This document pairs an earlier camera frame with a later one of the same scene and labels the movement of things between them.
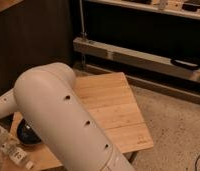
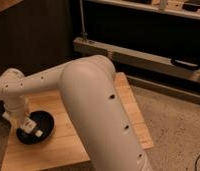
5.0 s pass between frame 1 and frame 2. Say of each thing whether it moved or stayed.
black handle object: stayed
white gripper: moved
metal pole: stayed
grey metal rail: stayed
